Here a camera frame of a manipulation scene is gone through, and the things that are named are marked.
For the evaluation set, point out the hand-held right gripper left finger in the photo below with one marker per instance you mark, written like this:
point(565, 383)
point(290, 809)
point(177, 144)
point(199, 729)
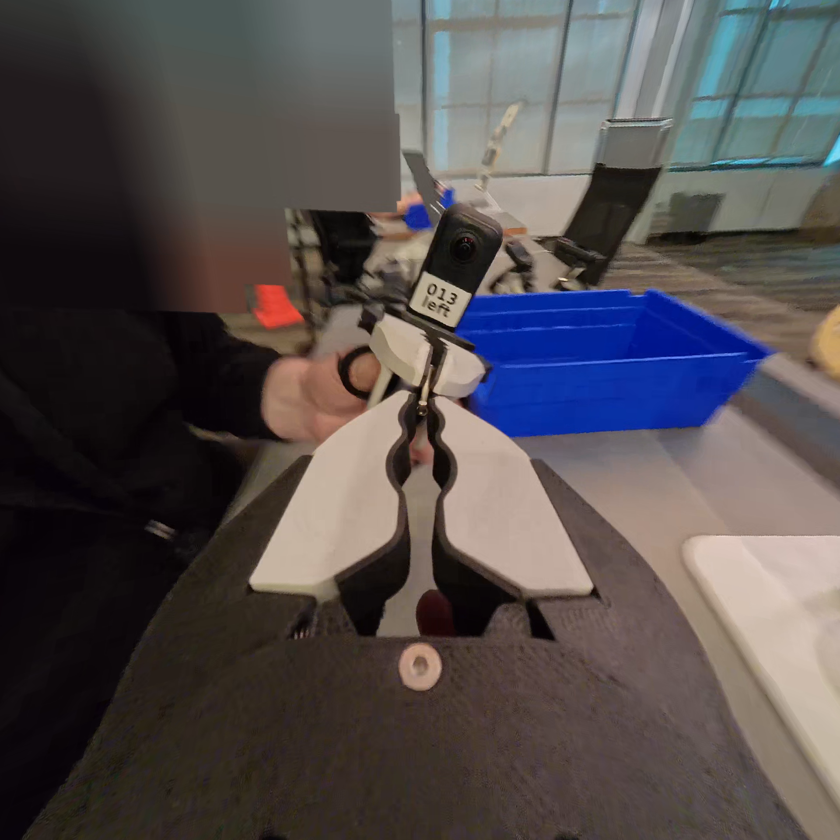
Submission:
point(328, 518)

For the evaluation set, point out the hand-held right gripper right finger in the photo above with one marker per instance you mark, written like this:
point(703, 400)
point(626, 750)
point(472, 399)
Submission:
point(512, 518)

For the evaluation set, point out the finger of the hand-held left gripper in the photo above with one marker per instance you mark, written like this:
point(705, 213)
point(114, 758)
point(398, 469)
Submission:
point(459, 374)
point(400, 351)

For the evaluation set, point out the blue plastic bin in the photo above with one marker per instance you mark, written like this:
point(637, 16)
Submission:
point(590, 367)

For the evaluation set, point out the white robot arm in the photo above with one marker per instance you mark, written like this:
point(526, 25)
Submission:
point(499, 141)

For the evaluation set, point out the person's left forearm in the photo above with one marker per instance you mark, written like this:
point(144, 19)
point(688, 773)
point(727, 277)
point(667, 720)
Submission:
point(223, 374)

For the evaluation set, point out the person's left hand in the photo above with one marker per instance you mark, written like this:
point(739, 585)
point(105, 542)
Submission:
point(302, 400)

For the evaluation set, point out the small blue storage bins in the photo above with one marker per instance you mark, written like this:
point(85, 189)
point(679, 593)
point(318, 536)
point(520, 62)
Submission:
point(426, 213)

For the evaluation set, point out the orange striped object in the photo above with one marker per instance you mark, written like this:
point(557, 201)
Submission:
point(275, 305)

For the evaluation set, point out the black office chair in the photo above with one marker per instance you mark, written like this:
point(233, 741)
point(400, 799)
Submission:
point(610, 216)

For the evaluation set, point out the grey metal case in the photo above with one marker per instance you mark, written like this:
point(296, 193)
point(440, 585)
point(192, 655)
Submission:
point(636, 141)

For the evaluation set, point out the white adjustable stand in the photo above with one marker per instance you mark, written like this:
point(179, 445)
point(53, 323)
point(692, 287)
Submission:
point(754, 590)

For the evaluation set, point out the yellow object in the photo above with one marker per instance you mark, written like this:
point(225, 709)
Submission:
point(828, 344)

